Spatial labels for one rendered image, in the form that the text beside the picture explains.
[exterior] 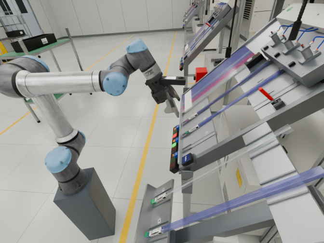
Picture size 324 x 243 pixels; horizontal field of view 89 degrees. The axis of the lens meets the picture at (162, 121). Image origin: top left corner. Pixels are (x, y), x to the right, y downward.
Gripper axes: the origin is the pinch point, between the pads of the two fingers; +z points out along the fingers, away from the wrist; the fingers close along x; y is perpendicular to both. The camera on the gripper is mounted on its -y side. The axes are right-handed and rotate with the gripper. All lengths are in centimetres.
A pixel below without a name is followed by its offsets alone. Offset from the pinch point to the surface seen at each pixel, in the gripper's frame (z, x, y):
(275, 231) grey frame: 82, 25, -16
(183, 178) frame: 18.2, 25.4, 7.4
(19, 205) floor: 16, 12, 166
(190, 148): 15.3, 12.3, 2.7
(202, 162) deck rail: 16.6, 21.0, -2.3
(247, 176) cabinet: 40.1, 16.3, -15.4
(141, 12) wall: -92, -860, 184
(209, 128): 12.7, 5.7, -8.5
